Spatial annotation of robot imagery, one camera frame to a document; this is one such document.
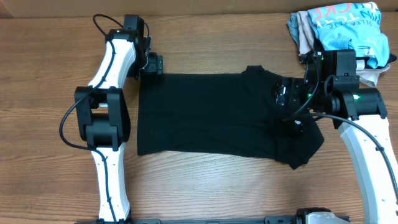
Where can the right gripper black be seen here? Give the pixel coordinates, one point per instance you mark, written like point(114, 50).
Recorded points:
point(282, 92)

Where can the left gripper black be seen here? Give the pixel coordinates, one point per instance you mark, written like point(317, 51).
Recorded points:
point(154, 65)

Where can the black t-shirt with logo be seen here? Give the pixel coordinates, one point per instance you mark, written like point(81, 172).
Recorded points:
point(223, 114)

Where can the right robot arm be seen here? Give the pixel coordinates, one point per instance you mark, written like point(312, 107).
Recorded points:
point(330, 89)

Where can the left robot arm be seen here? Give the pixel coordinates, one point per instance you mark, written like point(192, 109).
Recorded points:
point(102, 114)

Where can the beige folded garment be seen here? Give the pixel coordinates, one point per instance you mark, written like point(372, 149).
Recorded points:
point(368, 76)

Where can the light blue printed t-shirt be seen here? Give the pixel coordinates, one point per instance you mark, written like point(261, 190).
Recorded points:
point(352, 26)

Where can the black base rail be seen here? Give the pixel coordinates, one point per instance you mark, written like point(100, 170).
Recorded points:
point(303, 215)

